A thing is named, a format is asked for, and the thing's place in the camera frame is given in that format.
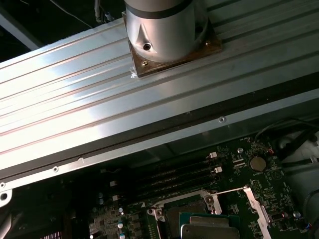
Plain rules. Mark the black clip RAM slot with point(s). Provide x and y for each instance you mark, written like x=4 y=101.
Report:
x=179 y=189
x=179 y=174

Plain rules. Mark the brown square base plate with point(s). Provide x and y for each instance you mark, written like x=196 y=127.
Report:
x=149 y=69

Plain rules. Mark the metal socket cover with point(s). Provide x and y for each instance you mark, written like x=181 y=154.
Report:
x=258 y=205

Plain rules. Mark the green motherboard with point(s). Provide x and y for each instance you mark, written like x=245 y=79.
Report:
x=281 y=181

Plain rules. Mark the open PC case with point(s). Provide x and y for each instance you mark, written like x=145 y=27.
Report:
x=174 y=134

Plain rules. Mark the CPU socket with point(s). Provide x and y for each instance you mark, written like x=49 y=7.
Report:
x=174 y=206

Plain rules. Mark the silver green CPU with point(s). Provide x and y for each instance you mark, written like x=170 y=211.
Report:
x=209 y=229

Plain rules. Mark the silver coin battery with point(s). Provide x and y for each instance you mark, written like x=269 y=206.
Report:
x=257 y=163

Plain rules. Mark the grey metal frame bar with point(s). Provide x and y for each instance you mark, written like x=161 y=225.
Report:
x=17 y=30

